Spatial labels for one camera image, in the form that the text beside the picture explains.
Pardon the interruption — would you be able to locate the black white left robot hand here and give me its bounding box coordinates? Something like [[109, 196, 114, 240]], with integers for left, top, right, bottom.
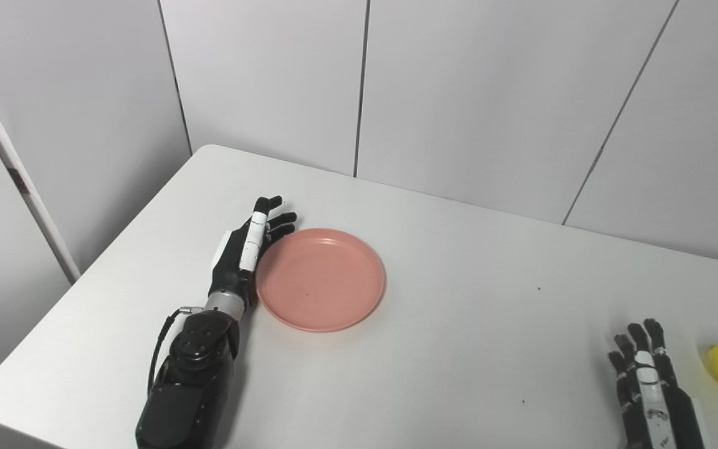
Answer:
[[208, 195, 298, 311]]

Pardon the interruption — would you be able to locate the pink round plate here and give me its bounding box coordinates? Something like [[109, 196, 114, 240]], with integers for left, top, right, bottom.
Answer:
[[256, 228, 387, 332]]

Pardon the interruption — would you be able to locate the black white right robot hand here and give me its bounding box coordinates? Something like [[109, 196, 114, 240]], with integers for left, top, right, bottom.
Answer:
[[608, 319, 706, 449]]

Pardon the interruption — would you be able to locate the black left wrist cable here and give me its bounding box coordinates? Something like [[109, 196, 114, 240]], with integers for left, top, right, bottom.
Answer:
[[147, 305, 205, 397]]

